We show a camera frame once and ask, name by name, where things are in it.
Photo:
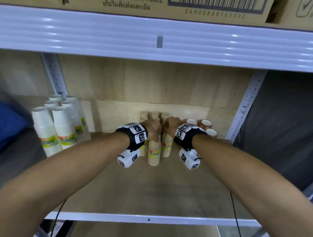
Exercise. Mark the person's left hand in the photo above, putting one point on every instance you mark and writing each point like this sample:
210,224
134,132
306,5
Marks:
152,129

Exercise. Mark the person's right hand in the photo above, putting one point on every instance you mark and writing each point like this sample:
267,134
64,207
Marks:
173,124

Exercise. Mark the person's right fingers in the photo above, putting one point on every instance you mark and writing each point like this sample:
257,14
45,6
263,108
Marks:
165,123

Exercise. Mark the person's left fingers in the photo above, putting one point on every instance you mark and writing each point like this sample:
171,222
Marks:
159,136

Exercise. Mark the person's left forearm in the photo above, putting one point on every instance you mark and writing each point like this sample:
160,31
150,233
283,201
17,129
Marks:
61,175

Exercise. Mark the person's right forearm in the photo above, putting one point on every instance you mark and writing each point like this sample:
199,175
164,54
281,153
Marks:
247,180

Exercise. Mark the group of brown cup stacks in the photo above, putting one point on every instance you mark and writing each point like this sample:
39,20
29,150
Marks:
154,115

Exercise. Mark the orange printed cup stack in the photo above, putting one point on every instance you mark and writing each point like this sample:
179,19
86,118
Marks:
191,121
211,133
206,124

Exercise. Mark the wooden shelf with white edge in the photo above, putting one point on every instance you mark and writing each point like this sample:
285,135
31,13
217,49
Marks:
146,190

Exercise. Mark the perforated metal shelf upright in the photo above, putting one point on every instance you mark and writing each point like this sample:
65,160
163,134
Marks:
55,73
247,102

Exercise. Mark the white metal shelf board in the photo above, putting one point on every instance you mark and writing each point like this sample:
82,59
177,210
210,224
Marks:
156,36

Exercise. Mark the group of white cup stacks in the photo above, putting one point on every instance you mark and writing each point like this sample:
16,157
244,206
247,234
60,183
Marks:
58,124

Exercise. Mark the large cardboard box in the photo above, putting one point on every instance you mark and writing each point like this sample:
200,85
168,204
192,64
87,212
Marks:
146,7

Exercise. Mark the blue bag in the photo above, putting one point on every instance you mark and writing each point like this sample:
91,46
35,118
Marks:
11,122

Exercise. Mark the small cardboard box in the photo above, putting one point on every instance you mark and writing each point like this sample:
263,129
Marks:
291,13

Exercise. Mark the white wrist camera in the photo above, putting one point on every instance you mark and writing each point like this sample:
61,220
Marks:
128,157
189,158

